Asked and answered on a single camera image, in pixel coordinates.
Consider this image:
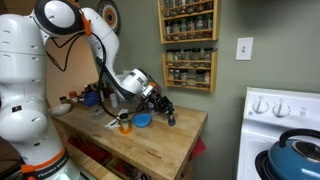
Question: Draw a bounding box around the black cable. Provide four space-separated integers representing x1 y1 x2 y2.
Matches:
44 31 134 122

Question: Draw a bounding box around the blue bowl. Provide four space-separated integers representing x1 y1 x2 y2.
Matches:
132 113 153 129

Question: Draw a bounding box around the clear glass bowl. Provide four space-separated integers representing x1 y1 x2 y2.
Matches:
87 104 106 120

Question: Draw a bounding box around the teal pot with black handle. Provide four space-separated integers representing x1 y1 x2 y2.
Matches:
266 128 320 180

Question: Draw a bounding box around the round patterned wall plate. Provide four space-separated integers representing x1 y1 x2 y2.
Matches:
96 0 122 35

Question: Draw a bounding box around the white light switch plate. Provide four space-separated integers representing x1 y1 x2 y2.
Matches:
235 36 254 62

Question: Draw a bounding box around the white stove knob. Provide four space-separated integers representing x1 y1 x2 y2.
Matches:
272 98 292 118
252 96 270 115

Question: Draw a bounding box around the small clear jar orange base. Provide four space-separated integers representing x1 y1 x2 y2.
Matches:
118 112 133 135

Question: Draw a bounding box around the white plastic bottle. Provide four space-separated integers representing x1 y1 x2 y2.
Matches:
109 93 120 109

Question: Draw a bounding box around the black and silver flashlight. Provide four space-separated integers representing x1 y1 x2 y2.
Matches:
167 111 177 127

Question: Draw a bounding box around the red hanging cloth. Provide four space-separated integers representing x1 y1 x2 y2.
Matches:
189 138 208 162

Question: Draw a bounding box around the white bowl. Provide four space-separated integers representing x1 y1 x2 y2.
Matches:
49 103 73 117

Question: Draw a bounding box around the white paper sheet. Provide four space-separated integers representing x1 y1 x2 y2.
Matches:
104 108 130 130

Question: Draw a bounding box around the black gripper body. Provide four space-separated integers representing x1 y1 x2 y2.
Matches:
150 89 169 113

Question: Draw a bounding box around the jar with red lid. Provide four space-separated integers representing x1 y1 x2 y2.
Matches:
68 90 80 104

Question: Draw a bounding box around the white kitchen stove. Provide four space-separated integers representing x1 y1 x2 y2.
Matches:
236 86 320 180

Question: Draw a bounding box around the wooden butcher block counter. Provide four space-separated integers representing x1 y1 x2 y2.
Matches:
49 101 209 180

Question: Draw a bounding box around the black stove burner coil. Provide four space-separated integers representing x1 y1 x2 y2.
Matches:
254 149 272 180

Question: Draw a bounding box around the wooden wall spice rack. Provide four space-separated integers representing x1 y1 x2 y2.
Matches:
157 0 220 45
162 49 219 94

